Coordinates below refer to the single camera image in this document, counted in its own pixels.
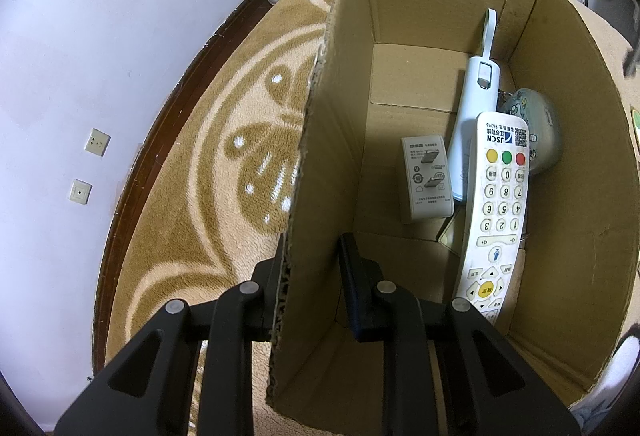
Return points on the white remote control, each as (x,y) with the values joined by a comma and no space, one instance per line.
(492,226)

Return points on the white labelled power adapter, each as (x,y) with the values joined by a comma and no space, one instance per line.
(425,181)

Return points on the grey patterned pouch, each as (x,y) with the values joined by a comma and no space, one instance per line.
(542,135)

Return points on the brown patterned plush blanket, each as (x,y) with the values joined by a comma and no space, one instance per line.
(200,216)

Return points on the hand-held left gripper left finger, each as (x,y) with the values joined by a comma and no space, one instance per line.
(265,288)

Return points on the white cloth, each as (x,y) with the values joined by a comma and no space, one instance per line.
(615,381)

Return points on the brown cardboard box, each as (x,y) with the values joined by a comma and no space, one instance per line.
(565,241)

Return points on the light blue handheld device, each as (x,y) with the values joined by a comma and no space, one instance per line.
(470,115)

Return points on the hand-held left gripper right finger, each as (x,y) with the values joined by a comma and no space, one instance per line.
(350,286)

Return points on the beige wall power socket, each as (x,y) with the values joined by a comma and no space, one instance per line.
(97,142)

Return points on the beige wall antenna socket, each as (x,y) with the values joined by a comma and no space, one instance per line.
(80,192)

